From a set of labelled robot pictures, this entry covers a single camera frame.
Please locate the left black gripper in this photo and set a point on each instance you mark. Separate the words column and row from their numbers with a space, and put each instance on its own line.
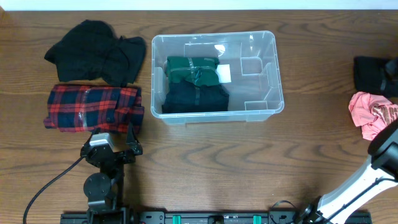
column 116, row 157

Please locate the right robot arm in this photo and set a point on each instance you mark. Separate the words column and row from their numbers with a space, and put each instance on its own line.
column 377, row 174

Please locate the black crumpled garment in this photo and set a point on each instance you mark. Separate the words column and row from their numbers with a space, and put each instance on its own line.
column 91, row 51

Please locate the dark navy garment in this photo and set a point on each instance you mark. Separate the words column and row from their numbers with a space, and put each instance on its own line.
column 185, row 97

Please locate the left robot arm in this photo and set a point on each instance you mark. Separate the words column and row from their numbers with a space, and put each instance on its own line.
column 104, row 189

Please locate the white label in bin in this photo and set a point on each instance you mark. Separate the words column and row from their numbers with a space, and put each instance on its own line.
column 224, row 73

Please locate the clear plastic storage bin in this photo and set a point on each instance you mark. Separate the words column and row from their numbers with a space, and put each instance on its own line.
column 255, row 91

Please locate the red navy plaid shirt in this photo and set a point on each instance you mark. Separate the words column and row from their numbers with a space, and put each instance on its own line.
column 80, row 108

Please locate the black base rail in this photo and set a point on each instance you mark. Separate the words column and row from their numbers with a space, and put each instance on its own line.
column 181, row 218

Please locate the black taped garment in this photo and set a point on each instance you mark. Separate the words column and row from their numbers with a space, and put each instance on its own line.
column 370, row 77

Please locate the pink shirt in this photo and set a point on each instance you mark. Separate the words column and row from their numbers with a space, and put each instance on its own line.
column 372, row 113

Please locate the dark green garment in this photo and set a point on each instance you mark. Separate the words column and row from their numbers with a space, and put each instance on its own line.
column 200, row 71

